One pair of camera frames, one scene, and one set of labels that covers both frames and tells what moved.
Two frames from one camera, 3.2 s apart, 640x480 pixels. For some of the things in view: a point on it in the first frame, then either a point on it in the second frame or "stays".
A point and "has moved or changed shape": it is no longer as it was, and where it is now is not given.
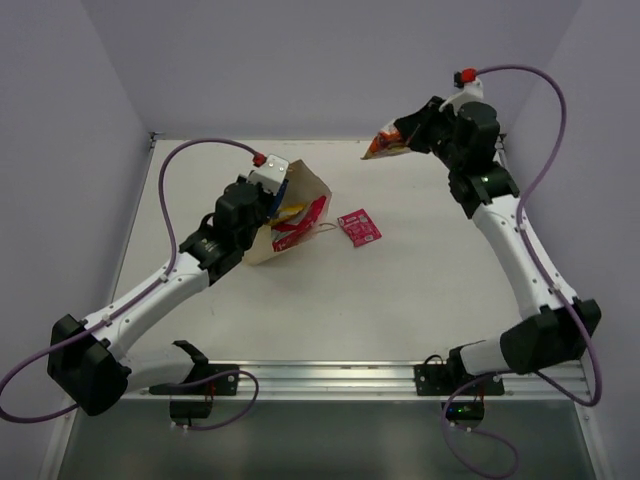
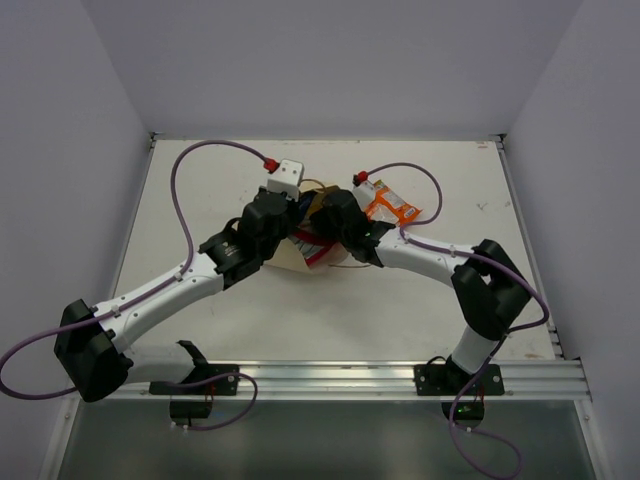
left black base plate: x=227 y=385 stays
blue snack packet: x=279 y=197 -> x=304 y=202
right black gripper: x=415 y=126 -> x=318 y=220
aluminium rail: x=373 y=381 stays
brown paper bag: x=301 y=189 has moved or changed shape
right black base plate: x=445 y=380 stays
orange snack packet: x=388 y=142 -> x=387 y=207
